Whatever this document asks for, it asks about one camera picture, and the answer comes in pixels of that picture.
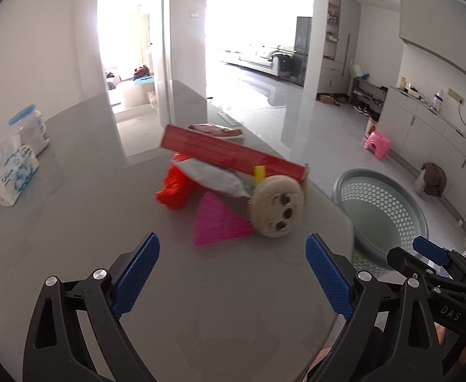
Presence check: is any shoe rack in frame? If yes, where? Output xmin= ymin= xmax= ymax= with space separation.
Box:
xmin=350 ymin=76 xmax=388 ymax=117

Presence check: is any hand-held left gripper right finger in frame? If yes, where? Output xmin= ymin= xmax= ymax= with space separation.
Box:
xmin=305 ymin=233 xmax=444 ymax=382

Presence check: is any brown snack wrapper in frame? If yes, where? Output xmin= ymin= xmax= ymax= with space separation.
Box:
xmin=188 ymin=123 xmax=243 ymax=138

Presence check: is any red plastic bag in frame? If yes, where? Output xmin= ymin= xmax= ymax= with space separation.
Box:
xmin=155 ymin=162 xmax=199 ymax=211

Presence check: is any white blue wet wipe packet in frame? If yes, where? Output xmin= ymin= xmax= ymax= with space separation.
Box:
xmin=172 ymin=157 xmax=257 ymax=199

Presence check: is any round beige woven doll head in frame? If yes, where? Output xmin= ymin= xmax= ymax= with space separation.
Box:
xmin=249 ymin=175 xmax=303 ymax=240

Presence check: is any white blue tissue pack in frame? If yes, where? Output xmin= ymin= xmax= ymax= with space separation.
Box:
xmin=0 ymin=134 xmax=39 ymax=208

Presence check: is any long red cardboard box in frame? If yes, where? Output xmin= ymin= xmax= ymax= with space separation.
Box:
xmin=160 ymin=124 xmax=310 ymax=181

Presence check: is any light grey sofa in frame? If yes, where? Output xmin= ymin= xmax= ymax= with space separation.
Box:
xmin=221 ymin=46 xmax=297 ymax=77

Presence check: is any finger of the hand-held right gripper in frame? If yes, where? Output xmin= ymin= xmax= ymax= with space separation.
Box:
xmin=387 ymin=246 xmax=440 ymax=287
xmin=413 ymin=236 xmax=462 ymax=272

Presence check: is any white low cabinet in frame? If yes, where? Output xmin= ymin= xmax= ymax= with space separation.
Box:
xmin=378 ymin=85 xmax=466 ymax=227

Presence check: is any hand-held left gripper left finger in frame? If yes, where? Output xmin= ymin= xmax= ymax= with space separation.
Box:
xmin=23 ymin=232 xmax=161 ymax=382

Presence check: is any dark grey fridge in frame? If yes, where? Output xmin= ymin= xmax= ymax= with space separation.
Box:
xmin=294 ymin=17 xmax=313 ymax=88

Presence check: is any grey perforated plastic basket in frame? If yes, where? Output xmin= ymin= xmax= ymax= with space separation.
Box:
xmin=331 ymin=168 xmax=429 ymax=279

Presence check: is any white jar with blue lid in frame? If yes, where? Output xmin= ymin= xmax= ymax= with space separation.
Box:
xmin=9 ymin=104 xmax=51 ymax=156

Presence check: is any checked laundry basket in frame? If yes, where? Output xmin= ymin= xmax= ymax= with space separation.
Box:
xmin=414 ymin=169 xmax=436 ymax=203

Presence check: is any pink plastic stool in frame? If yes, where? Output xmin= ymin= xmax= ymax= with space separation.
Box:
xmin=363 ymin=131 xmax=392 ymax=162

